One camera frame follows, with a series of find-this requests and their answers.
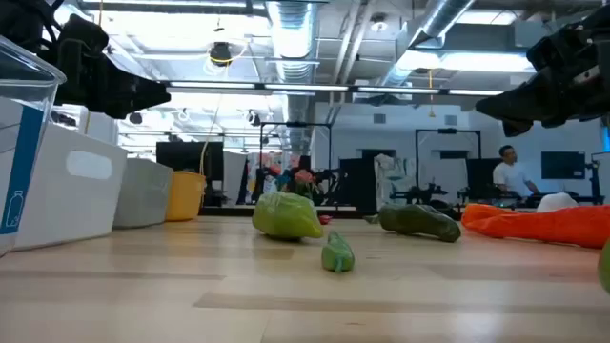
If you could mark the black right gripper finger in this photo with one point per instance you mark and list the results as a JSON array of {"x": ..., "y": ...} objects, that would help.
[
  {"x": 517, "y": 127},
  {"x": 519, "y": 105}
]

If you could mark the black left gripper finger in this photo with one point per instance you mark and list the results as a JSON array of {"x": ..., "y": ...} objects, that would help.
[
  {"x": 128, "y": 107},
  {"x": 138, "y": 86}
]

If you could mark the large orange carrot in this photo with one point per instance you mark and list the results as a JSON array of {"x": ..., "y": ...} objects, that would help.
[{"x": 548, "y": 228}]

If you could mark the long green cucumber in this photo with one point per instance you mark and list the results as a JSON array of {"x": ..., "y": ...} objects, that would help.
[{"x": 605, "y": 267}]

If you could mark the short light green cucumber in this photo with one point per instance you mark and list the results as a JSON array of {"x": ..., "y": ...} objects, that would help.
[{"x": 286, "y": 216}]

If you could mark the red chili pepper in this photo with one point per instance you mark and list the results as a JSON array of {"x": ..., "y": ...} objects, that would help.
[{"x": 325, "y": 219}]

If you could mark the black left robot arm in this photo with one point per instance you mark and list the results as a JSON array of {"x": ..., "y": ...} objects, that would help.
[{"x": 19, "y": 19}]

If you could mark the person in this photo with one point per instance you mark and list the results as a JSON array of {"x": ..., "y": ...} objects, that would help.
[{"x": 511, "y": 176}]

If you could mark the black monitor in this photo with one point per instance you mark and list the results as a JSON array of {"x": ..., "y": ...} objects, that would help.
[
  {"x": 188, "y": 159},
  {"x": 479, "y": 176}
]

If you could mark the clear plastic bin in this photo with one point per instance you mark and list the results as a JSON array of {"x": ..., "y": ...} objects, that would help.
[{"x": 28, "y": 143}]

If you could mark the grey plastic bin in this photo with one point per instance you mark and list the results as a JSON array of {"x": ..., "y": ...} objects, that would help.
[{"x": 143, "y": 195}]

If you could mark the orange plastic bin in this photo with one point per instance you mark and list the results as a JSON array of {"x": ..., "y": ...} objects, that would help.
[{"x": 186, "y": 197}]

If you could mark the white plastic bin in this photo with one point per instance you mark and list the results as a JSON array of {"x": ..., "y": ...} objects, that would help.
[{"x": 71, "y": 205}]

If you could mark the white patterned cloth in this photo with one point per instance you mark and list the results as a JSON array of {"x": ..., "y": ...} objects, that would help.
[{"x": 393, "y": 176}]

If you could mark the long LED light bar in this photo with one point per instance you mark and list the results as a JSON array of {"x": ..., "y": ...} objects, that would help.
[{"x": 305, "y": 87}]

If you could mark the dark wall screen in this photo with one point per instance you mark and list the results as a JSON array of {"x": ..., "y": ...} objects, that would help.
[{"x": 562, "y": 165}]

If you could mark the black station frame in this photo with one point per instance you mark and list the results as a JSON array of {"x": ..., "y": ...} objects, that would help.
[
  {"x": 295, "y": 125},
  {"x": 448, "y": 130}
]

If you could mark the black ceiling camera dome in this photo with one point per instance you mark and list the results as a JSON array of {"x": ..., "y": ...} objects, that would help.
[{"x": 220, "y": 50}]

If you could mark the slanted silver ventilation duct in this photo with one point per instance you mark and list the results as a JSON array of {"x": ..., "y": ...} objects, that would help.
[{"x": 445, "y": 16}]

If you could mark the wide silver ventilation duct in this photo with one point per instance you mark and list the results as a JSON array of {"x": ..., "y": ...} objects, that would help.
[{"x": 291, "y": 38}]

